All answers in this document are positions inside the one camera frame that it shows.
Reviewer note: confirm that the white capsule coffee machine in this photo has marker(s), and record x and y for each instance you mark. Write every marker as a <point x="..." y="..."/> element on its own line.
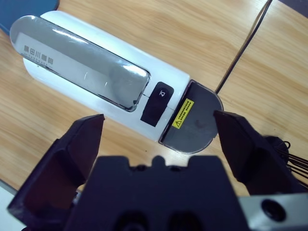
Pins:
<point x="168" y="79"/>

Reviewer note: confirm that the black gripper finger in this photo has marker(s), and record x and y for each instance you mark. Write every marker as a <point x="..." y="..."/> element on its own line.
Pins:
<point x="243" y="149"/>
<point x="55" y="178"/>

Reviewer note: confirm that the teal plastic tray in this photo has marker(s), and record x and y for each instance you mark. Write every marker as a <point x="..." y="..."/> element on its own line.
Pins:
<point x="14" y="9"/>

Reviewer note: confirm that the clear water tank grey lid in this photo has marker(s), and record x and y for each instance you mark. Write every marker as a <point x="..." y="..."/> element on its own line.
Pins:
<point x="192" y="134"/>

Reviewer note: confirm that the silver coffee machine lever lid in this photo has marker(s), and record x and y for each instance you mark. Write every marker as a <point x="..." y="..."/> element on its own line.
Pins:
<point x="84" y="60"/>

